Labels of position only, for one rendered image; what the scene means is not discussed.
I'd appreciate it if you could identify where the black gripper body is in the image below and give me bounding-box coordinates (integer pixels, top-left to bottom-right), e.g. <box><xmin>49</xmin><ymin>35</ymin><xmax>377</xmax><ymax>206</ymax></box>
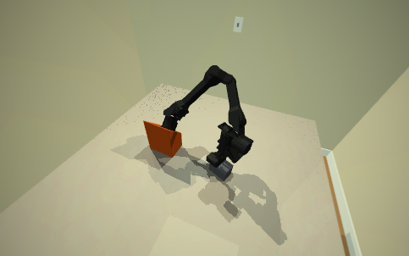
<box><xmin>206</xmin><ymin>138</ymin><xmax>232</xmax><ymax>168</ymax></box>

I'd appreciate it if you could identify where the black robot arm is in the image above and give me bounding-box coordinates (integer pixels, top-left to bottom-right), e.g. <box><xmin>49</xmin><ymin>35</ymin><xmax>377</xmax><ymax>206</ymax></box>
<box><xmin>161</xmin><ymin>65</ymin><xmax>254</xmax><ymax>164</ymax></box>

